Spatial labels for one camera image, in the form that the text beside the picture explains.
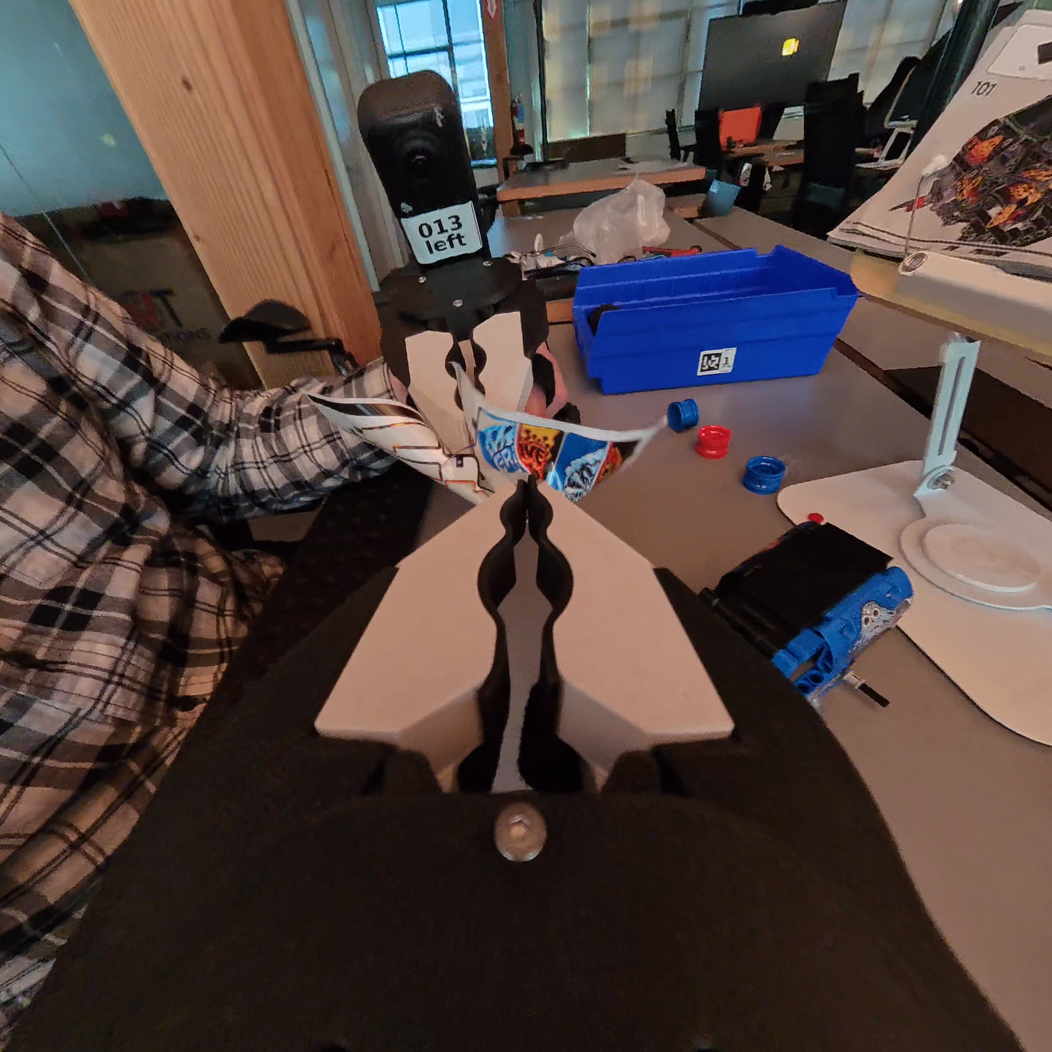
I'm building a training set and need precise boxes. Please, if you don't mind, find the white book stand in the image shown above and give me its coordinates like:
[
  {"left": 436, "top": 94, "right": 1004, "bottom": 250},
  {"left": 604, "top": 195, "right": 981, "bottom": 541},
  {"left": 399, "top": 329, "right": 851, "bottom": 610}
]
[{"left": 776, "top": 247, "right": 1052, "bottom": 749}]

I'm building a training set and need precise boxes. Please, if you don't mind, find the grey desk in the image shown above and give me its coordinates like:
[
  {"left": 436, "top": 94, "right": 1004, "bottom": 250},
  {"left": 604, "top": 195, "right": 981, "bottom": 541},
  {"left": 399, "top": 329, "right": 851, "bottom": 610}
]
[{"left": 411, "top": 206, "right": 1052, "bottom": 1052}]

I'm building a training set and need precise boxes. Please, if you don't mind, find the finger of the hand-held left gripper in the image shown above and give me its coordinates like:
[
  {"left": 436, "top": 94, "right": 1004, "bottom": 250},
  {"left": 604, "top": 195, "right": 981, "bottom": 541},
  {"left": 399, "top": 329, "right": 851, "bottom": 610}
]
[
  {"left": 403, "top": 329, "right": 481, "bottom": 465},
  {"left": 469, "top": 313, "right": 544, "bottom": 422}
]

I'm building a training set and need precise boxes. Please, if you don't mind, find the person's left forearm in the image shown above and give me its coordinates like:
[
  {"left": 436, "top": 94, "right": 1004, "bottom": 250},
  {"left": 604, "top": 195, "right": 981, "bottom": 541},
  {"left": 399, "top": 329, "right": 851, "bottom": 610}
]
[{"left": 1, "top": 214, "right": 432, "bottom": 552}]

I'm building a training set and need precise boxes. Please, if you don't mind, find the white sticker sheet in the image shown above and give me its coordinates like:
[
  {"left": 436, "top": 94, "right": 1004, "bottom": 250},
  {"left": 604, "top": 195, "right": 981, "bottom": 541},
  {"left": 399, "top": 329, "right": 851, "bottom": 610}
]
[{"left": 310, "top": 387, "right": 667, "bottom": 504}]

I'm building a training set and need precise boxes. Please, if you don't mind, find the person's left hand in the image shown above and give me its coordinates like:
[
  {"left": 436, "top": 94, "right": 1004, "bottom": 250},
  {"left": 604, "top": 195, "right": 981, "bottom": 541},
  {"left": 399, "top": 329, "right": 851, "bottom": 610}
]
[{"left": 530, "top": 349, "right": 570, "bottom": 415}]

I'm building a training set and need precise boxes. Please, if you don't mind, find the blue black brick truck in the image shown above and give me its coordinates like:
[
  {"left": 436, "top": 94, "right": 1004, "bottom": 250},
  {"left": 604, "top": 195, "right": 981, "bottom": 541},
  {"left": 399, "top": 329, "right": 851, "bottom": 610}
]
[{"left": 704, "top": 522, "right": 915, "bottom": 708}]

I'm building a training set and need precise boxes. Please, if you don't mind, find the person's plaid shirt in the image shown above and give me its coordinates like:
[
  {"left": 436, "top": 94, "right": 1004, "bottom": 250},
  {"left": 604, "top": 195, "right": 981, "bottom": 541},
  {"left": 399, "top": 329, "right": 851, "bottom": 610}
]
[{"left": 1, "top": 543, "right": 284, "bottom": 1028}]

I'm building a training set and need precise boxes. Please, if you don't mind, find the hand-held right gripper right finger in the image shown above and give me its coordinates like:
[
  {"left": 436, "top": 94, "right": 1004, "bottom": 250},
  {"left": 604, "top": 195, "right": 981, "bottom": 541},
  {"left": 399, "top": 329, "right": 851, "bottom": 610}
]
[{"left": 530, "top": 485, "right": 736, "bottom": 790}]

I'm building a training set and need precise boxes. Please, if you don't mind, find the black office chair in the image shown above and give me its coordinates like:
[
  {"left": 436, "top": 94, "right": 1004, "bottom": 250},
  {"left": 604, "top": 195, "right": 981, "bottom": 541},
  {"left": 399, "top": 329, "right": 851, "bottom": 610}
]
[{"left": 803, "top": 75, "right": 867, "bottom": 235}]

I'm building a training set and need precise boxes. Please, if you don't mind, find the computer monitor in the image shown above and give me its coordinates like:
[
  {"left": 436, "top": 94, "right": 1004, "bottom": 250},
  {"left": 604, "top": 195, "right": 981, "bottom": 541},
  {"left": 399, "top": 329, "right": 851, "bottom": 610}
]
[{"left": 699, "top": 1, "right": 849, "bottom": 113}]

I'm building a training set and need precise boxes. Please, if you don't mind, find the blue storage bin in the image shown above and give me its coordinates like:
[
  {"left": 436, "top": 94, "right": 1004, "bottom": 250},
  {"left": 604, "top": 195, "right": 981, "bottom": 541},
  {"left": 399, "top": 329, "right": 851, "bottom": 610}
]
[{"left": 571, "top": 247, "right": 861, "bottom": 396}]

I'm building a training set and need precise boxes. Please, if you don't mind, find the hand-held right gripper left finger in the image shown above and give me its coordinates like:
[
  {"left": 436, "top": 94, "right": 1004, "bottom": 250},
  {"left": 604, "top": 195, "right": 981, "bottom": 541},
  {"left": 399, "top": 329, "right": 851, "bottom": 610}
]
[{"left": 316, "top": 485, "right": 527, "bottom": 790}]

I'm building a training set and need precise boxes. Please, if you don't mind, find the instruction booklet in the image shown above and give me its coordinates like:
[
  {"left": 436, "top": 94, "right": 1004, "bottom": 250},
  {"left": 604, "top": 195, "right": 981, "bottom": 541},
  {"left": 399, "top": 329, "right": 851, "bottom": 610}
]
[{"left": 831, "top": 25, "right": 1052, "bottom": 276}]

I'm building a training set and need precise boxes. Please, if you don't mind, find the clear plastic bag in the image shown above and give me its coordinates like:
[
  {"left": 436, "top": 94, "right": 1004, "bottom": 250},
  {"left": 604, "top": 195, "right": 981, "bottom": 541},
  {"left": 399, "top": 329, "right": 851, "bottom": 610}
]
[{"left": 573, "top": 178, "right": 670, "bottom": 264}]

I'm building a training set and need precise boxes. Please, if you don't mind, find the wooden background table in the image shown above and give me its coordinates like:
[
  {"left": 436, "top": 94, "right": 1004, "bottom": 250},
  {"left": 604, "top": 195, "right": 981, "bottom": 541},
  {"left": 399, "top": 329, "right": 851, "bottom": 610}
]
[{"left": 494, "top": 157, "right": 708, "bottom": 215}]

